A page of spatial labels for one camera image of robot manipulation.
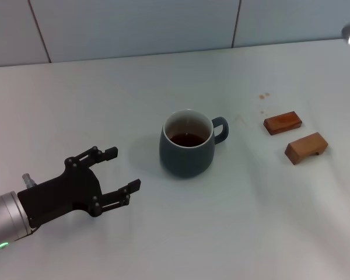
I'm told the dark coffee liquid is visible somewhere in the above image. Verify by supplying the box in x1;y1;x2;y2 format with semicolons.
169;132;207;148

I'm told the notched light wooden block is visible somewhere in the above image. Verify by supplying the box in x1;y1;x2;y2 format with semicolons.
284;131;329;166

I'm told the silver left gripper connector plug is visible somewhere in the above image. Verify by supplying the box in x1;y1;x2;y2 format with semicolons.
22;173;37;188

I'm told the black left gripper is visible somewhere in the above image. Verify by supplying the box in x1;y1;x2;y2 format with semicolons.
17;145;142;230

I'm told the grey ceramic mug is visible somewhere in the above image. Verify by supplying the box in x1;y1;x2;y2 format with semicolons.
159;108;230;179

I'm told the flat dark wooden block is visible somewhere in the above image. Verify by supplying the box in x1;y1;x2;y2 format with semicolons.
262;110;303;137

